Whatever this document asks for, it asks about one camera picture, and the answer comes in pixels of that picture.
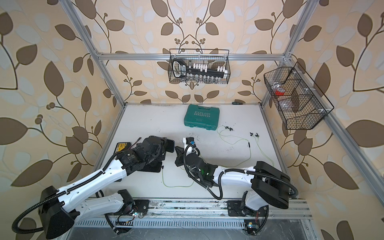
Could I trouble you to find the green wired earphones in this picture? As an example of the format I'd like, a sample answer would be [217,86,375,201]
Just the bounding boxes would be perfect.
[216,125,275,169]
[161,166,194,189]

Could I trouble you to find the blue-edged black smartphone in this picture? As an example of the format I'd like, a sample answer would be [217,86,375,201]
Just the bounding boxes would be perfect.
[165,139,175,153]

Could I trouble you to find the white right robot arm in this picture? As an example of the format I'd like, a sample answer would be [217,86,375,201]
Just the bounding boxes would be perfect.
[175,145,299,211]

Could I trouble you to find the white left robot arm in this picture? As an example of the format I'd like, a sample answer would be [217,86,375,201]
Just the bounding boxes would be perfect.
[12,136,175,240]

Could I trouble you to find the red black battery lead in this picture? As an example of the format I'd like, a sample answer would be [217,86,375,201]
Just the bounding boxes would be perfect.
[130,137,142,148]

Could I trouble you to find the black yellow battery pack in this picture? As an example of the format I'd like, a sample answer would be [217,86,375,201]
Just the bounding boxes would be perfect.
[115,142,132,155]

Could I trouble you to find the green plastic tool case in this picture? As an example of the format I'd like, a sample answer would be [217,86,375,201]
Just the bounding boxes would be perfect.
[184,105,220,131]

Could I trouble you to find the socket wrench set in basket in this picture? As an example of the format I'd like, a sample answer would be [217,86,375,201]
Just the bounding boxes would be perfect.
[171,59,229,79]

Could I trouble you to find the red item in right basket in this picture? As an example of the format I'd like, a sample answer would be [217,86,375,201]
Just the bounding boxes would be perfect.
[272,84,286,97]

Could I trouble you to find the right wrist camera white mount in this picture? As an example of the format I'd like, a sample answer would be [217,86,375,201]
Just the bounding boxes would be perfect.
[183,137,200,156]

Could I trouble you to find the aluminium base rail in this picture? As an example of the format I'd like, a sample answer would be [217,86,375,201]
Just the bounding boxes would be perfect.
[64,196,314,230]

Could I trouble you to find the black wire basket back wall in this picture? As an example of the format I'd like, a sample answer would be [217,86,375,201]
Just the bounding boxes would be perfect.
[168,48,231,85]

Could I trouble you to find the black wire basket wall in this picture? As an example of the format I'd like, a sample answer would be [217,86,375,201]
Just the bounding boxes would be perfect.
[264,62,334,130]
[168,48,231,85]

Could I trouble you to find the aluminium frame crossbar back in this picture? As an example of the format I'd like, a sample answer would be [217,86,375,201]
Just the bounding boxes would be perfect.
[97,52,286,62]

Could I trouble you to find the aluminium frame post left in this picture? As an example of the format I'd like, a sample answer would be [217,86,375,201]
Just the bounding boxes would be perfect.
[59,0,126,108]

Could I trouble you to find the aluminium frame post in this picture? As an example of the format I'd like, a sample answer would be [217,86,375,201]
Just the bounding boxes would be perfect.
[259,0,319,109]
[59,0,126,108]

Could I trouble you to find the black wire basket right wall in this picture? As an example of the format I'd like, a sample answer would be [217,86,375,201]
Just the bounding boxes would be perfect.
[264,62,334,130]

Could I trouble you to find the aluminium frame post right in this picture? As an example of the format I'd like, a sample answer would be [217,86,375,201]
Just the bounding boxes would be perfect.
[259,0,319,109]

